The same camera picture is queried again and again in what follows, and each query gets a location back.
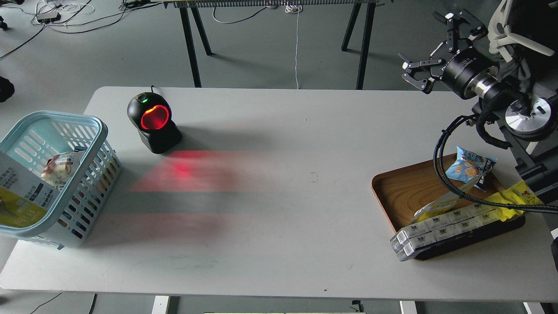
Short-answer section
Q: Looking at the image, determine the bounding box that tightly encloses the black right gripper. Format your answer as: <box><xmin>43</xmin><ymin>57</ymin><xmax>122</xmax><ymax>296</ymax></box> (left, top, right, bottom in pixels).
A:
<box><xmin>398</xmin><ymin>10</ymin><xmax>500</xmax><ymax>99</ymax></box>

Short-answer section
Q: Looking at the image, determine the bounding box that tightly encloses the yellow white snack pouch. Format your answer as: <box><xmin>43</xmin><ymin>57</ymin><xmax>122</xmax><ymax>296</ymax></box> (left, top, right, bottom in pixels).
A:
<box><xmin>0</xmin><ymin>152</ymin><xmax>59</xmax><ymax>228</ymax></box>

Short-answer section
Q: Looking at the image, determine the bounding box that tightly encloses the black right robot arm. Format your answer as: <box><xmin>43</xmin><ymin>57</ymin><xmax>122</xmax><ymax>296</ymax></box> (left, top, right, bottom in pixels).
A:
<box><xmin>401</xmin><ymin>9</ymin><xmax>557</xmax><ymax>212</ymax></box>

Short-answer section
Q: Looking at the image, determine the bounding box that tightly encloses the blue chips snack bag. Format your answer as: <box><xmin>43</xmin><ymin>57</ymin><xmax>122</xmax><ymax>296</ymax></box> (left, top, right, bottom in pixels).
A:
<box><xmin>445</xmin><ymin>146</ymin><xmax>499</xmax><ymax>192</ymax></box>

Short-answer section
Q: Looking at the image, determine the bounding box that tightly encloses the pale yellow snack pouch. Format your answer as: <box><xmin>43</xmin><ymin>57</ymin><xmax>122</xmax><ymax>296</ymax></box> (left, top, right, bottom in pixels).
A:
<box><xmin>410</xmin><ymin>174</ymin><xmax>482</xmax><ymax>224</ymax></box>

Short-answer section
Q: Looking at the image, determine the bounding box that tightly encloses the yellow snack bag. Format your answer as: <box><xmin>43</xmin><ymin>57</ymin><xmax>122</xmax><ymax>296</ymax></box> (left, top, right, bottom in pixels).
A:
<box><xmin>484</xmin><ymin>181</ymin><xmax>544</xmax><ymax>222</ymax></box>

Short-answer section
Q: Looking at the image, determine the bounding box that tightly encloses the white long snack box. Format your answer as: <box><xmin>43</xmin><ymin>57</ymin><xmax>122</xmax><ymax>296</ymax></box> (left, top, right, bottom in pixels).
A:
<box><xmin>389</xmin><ymin>218</ymin><xmax>483</xmax><ymax>262</ymax></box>
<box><xmin>400</xmin><ymin>204</ymin><xmax>500</xmax><ymax>236</ymax></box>

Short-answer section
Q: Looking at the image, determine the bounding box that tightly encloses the light blue plastic basket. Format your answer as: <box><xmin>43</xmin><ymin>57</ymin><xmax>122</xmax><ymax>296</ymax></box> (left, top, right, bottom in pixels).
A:
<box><xmin>1</xmin><ymin>111</ymin><xmax>120</xmax><ymax>249</ymax></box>

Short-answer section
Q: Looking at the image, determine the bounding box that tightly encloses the red white snack bag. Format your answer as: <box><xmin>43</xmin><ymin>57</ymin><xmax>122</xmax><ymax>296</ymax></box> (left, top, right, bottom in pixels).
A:
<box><xmin>41</xmin><ymin>150</ymin><xmax>85</xmax><ymax>191</ymax></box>

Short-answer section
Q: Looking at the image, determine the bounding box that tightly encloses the white office chair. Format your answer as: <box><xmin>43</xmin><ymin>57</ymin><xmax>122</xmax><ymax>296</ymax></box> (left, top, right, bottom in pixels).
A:
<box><xmin>486</xmin><ymin>0</ymin><xmax>558</xmax><ymax>96</ymax></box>

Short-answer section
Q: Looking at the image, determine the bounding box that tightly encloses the black table legs background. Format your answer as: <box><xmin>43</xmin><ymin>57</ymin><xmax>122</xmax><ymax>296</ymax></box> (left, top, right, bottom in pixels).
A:
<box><xmin>177</xmin><ymin>0</ymin><xmax>378</xmax><ymax>90</ymax></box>

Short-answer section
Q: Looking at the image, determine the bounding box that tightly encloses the brown wooden tray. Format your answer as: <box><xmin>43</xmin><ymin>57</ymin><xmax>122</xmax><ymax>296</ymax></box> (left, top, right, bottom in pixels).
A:
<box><xmin>371</xmin><ymin>160</ymin><xmax>526</xmax><ymax>261</ymax></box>

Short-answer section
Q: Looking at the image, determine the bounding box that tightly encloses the black barcode scanner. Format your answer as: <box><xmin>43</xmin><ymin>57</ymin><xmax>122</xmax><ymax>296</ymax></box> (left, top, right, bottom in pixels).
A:
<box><xmin>127</xmin><ymin>85</ymin><xmax>183</xmax><ymax>154</ymax></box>

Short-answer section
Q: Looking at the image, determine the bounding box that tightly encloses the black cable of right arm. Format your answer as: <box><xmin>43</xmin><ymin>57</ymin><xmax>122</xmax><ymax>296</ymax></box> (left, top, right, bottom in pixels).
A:
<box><xmin>433</xmin><ymin>114</ymin><xmax>558</xmax><ymax>215</ymax></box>

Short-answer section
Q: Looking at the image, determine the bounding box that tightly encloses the white hanging cable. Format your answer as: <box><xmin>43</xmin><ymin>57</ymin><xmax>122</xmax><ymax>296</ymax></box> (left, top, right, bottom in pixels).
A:
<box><xmin>286</xmin><ymin>4</ymin><xmax>304</xmax><ymax>90</ymax></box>

